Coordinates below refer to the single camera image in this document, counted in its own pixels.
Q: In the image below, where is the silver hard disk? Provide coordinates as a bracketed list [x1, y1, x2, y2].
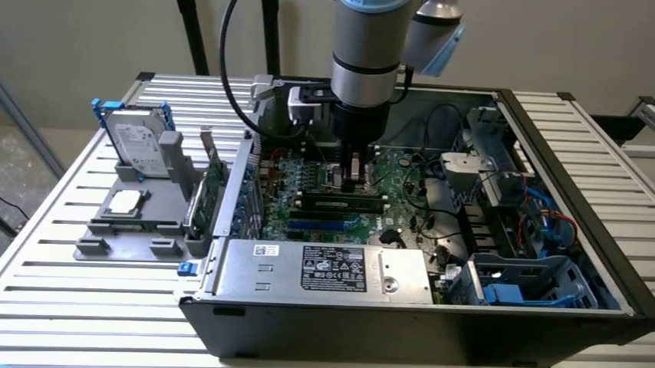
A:
[105, 110, 173, 179]

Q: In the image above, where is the black open PC case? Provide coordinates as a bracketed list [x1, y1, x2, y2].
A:
[175, 74, 652, 360]

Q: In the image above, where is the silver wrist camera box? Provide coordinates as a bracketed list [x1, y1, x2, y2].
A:
[288, 86, 336, 124]

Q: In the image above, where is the blue wire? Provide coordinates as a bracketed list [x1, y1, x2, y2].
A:
[509, 179, 564, 246]

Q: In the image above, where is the grey blue disk bay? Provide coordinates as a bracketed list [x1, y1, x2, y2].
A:
[462, 251, 600, 309]

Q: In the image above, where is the black RAM slot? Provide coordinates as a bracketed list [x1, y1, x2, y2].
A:
[292, 205, 389, 220]

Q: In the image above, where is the CPU socket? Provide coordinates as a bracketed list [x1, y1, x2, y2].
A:
[317, 159, 378, 190]

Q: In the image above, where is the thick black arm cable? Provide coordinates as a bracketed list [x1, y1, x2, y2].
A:
[218, 0, 314, 141]

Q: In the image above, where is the red wire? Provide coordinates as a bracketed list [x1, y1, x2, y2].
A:
[514, 212, 580, 247]

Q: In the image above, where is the black wire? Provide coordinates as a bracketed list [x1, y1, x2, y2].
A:
[420, 102, 464, 151]

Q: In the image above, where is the green motherboard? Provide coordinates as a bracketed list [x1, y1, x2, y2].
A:
[232, 143, 446, 255]

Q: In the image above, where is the metal disk bay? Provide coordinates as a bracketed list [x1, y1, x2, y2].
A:
[437, 106, 552, 205]

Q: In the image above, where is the silver CPU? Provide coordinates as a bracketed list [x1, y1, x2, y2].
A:
[107, 189, 141, 213]

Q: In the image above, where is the blue expansion slot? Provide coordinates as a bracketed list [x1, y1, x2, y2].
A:
[288, 218, 356, 232]

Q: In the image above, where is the grey parts rack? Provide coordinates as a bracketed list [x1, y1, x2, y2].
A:
[73, 130, 241, 264]

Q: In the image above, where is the short black wrist cable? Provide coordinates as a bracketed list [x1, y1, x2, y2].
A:
[386, 64, 416, 105]

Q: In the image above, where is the green graphics card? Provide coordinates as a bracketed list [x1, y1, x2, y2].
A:
[183, 126, 229, 236]

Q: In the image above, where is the silver power supply unit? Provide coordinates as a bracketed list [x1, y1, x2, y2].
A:
[210, 239, 437, 306]

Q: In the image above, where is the blue disk carrier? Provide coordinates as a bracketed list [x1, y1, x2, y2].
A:
[90, 98, 177, 136]

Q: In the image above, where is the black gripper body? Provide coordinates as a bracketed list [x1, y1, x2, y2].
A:
[328, 100, 390, 156]

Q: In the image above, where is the black stand pole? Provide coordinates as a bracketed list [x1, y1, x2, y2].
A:
[175, 0, 212, 76]
[261, 0, 282, 77]

